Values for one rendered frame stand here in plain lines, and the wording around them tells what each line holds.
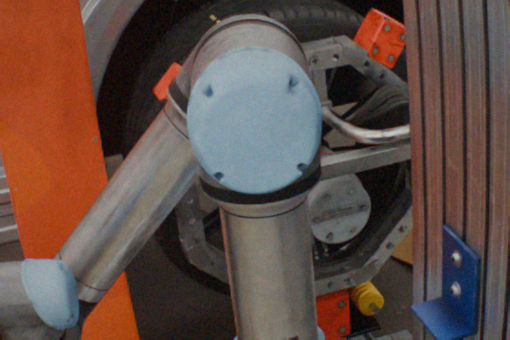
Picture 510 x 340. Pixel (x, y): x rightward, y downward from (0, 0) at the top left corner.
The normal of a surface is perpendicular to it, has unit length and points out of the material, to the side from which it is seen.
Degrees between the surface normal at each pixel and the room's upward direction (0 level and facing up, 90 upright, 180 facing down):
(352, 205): 90
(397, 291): 0
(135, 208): 87
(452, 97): 90
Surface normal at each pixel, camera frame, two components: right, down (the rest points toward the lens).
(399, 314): -0.10, -0.90
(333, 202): 0.30, 0.37
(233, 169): 0.03, 0.29
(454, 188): -0.95, 0.21
